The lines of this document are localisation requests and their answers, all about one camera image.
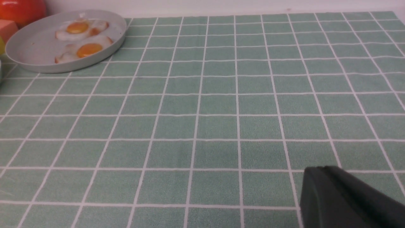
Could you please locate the fried egg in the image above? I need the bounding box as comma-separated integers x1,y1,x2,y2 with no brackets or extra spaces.
55,19,109,41
54,35,113,64

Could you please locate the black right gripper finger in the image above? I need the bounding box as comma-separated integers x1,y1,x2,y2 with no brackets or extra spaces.
300,166,405,228

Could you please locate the yellow wooden cube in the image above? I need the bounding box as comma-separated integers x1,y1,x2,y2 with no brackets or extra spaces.
0,36,6,55

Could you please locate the red apple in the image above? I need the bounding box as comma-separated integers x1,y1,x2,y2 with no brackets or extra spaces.
0,0,47,28

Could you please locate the back fried egg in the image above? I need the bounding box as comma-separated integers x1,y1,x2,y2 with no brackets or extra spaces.
55,19,109,41

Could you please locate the green checkered tablecloth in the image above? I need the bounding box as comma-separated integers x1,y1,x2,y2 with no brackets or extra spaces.
0,11,404,228

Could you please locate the salmon wooden cube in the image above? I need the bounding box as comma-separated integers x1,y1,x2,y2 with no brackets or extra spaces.
0,19,19,43

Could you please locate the grey plate with eggs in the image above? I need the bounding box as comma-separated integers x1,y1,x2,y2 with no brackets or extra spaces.
5,9,127,73

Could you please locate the front fried egg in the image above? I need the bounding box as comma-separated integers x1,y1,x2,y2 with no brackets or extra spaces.
54,35,113,64

